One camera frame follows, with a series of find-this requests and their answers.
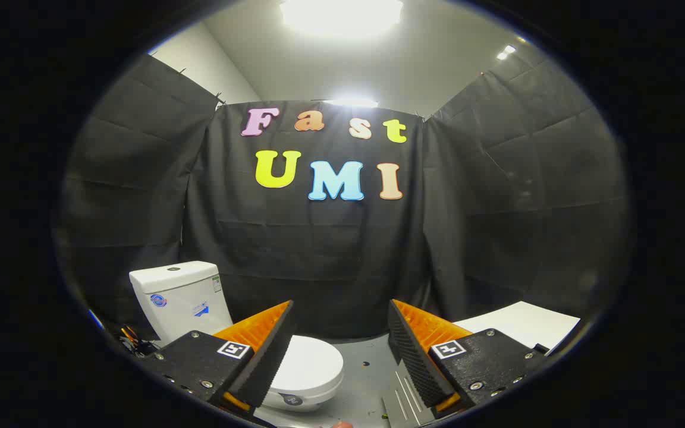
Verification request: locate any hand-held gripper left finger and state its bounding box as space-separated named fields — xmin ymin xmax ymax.
xmin=140 ymin=300 xmax=296 ymax=412

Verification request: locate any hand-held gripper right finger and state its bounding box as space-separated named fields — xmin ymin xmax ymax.
xmin=387 ymin=299 xmax=551 ymax=415

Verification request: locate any white toilet lid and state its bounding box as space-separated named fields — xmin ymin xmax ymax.
xmin=271 ymin=336 xmax=344 ymax=394

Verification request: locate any white ceramic toilet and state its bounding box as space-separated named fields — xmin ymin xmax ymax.
xmin=129 ymin=261 xmax=344 ymax=413

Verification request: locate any grey drawer cabinet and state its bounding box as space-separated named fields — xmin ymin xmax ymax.
xmin=381 ymin=301 xmax=581 ymax=428

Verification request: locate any black backdrop cloth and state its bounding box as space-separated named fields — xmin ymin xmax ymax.
xmin=51 ymin=53 xmax=633 ymax=341

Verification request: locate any large ceiling light panel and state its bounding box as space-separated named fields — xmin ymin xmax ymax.
xmin=279 ymin=0 xmax=404 ymax=37

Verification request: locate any tangle of black cables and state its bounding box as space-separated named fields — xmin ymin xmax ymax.
xmin=118 ymin=324 xmax=162 ymax=358

